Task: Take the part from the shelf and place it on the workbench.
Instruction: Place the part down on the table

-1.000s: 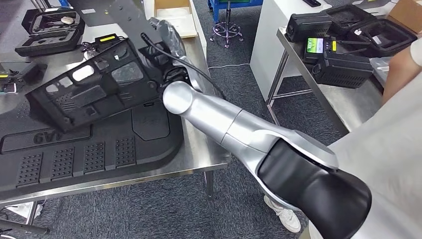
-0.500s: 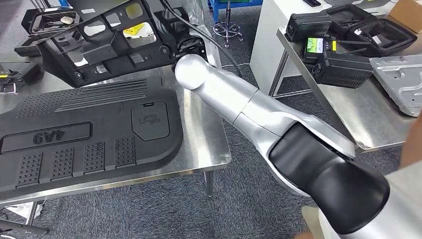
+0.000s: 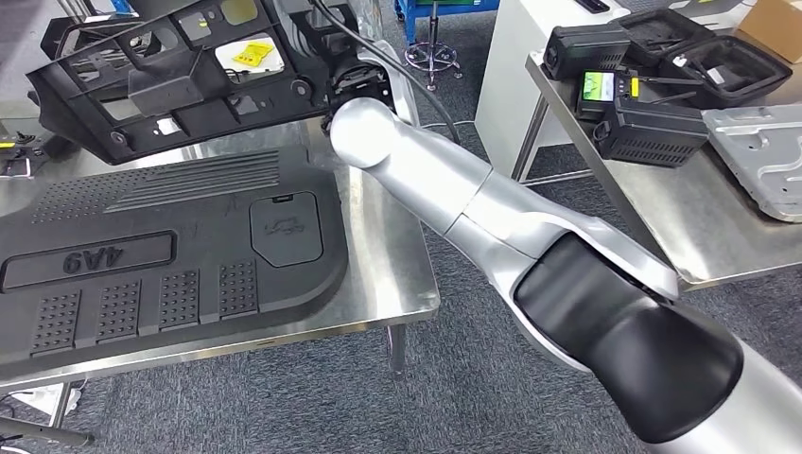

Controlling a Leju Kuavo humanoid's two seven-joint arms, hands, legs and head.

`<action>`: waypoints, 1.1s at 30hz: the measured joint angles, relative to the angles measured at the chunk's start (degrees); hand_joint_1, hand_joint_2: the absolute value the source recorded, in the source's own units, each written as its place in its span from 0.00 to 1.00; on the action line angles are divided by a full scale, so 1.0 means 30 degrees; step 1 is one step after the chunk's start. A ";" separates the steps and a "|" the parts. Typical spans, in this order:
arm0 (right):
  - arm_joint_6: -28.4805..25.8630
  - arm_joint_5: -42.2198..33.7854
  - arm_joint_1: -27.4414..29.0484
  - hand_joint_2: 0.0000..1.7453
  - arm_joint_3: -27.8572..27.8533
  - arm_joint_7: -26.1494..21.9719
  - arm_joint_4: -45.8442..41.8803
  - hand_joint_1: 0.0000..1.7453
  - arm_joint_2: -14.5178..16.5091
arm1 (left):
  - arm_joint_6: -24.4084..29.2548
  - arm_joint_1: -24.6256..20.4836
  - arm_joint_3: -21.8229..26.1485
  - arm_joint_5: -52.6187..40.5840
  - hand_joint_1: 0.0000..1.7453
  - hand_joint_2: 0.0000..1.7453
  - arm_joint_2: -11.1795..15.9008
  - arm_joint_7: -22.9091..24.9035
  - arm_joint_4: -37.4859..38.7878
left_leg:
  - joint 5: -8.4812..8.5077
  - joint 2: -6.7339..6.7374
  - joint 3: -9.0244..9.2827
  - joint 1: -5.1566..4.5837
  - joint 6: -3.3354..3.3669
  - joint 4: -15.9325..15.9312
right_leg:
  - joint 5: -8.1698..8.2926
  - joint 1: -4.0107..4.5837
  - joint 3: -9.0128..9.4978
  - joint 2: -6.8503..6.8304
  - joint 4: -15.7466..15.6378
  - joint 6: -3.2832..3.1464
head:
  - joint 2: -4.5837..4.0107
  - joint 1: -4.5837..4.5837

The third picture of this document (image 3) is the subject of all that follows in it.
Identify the open black foam case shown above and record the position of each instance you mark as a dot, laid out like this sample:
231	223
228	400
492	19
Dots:
56	34

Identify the black equipment box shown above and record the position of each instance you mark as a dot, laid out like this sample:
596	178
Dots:
651	135
583	50

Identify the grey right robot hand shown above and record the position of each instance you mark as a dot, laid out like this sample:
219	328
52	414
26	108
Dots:
360	84

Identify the black remote controller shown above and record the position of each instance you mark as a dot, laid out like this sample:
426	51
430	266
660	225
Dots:
37	150

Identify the yellow packet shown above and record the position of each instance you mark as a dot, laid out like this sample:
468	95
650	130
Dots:
254	55

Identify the black moulded tray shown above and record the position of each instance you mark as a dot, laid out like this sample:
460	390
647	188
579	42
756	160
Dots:
188	250

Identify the blue metal cart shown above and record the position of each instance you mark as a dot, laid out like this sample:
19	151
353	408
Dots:
413	9

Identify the green labelled black device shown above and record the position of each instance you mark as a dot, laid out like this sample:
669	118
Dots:
598	88

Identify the steel workbench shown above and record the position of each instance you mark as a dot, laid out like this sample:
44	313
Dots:
388	250

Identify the white cabinet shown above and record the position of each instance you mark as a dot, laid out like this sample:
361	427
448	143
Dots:
507	81

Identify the black flat phone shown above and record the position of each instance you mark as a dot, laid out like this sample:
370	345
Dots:
592	5

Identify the chrome swivel stool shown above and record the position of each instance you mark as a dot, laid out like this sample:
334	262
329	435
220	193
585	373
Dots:
432	56

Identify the silver metal car panel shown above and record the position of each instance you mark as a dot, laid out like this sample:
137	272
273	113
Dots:
764	157

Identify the white power strip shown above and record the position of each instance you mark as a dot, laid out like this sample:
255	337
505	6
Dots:
44	401

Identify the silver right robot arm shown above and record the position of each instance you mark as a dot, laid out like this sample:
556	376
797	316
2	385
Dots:
501	213

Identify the black equipment case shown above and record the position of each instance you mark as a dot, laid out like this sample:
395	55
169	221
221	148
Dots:
727	69

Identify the long black plastic car part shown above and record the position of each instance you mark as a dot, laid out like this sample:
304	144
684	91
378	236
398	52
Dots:
188	122

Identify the brown cardboard box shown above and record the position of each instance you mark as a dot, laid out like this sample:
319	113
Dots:
774	25

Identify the steel side table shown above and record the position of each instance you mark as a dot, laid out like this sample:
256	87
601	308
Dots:
689	213

